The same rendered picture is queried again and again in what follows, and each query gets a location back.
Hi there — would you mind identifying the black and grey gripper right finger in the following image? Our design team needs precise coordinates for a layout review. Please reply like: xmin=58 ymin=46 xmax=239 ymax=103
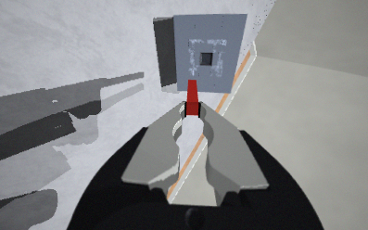
xmin=198 ymin=101 xmax=324 ymax=230

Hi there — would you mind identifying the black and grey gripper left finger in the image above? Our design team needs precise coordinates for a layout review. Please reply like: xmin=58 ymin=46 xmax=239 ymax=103
xmin=67 ymin=101 xmax=186 ymax=230

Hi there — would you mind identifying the grey sloped panel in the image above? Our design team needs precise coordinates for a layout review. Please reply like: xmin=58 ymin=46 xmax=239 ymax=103
xmin=173 ymin=14 xmax=247 ymax=94

